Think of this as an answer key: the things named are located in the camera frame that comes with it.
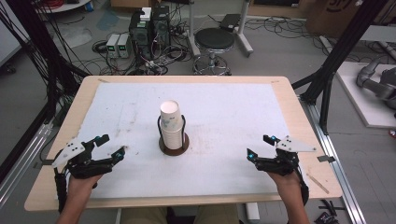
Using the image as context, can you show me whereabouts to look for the black floor cables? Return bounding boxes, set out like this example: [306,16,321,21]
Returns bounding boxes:
[245,16,325,41]

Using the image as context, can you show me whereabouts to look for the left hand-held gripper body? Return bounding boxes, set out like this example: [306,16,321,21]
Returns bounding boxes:
[51,137,114,180]

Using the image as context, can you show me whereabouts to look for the white round table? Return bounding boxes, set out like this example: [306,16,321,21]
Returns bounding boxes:
[35,0,92,14]

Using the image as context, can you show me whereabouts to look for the person's leg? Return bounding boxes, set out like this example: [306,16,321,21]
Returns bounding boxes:
[120,205,168,224]
[191,203,241,224]

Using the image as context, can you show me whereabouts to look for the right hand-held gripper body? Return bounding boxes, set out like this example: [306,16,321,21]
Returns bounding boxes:
[253,134,318,177]

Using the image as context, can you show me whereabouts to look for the white box on computer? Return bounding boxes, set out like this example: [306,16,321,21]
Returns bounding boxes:
[139,7,153,22]

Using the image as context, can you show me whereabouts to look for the cardboard box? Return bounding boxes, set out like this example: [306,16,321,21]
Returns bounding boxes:
[305,0,376,39]

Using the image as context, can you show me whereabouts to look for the white board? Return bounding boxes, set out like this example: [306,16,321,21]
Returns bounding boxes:
[335,61,396,130]

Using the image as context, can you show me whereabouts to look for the person's left hand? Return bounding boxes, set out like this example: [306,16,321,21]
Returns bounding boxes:
[66,173,104,201]

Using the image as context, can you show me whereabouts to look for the black flat device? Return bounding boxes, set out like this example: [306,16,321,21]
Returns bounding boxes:
[219,13,243,33]

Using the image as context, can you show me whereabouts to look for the tangle of floor cables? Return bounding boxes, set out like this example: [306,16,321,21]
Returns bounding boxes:
[91,38,194,77]

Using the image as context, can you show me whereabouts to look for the person's left leg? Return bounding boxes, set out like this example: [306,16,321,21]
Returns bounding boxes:
[120,205,168,224]

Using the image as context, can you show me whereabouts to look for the white table leg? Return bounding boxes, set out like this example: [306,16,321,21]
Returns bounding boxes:
[245,202,262,222]

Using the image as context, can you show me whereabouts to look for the black frame post with cables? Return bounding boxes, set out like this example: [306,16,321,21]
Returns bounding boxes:
[0,0,82,125]

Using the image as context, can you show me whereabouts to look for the aluminium rail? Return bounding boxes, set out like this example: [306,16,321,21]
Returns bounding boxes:
[0,121,54,210]
[298,95,369,224]

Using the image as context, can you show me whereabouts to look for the black parts on floor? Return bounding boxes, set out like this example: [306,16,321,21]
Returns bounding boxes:
[313,199,346,224]

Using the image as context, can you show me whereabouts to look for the person's right hand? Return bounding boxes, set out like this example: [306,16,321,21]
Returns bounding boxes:
[266,170,303,198]

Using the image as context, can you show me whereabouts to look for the black round stool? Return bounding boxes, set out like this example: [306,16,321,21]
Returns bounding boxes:
[192,27,236,77]

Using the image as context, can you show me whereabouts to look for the grey power supply unit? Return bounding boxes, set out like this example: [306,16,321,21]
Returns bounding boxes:
[106,33,121,60]
[117,33,134,60]

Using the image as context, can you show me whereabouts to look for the brown cup holder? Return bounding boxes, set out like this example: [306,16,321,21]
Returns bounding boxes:
[156,114,191,157]

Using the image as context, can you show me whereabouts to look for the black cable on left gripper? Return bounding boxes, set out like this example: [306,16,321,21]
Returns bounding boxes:
[53,167,69,215]

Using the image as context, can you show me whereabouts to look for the grey metal stand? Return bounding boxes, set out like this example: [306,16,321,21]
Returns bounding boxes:
[186,0,255,59]

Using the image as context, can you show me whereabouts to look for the black computer tower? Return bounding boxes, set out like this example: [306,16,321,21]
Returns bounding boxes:
[151,5,172,49]
[128,10,154,61]

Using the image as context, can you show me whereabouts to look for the wooden stick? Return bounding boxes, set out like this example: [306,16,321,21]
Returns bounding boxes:
[305,172,331,195]

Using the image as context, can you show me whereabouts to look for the person's right leg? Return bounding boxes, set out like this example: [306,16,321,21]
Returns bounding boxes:
[191,203,241,224]

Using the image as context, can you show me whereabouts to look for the white mat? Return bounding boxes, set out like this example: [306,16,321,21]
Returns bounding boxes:
[58,81,292,201]

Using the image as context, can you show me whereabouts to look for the stack of white paper cups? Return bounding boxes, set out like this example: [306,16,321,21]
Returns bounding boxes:
[159,99,185,150]

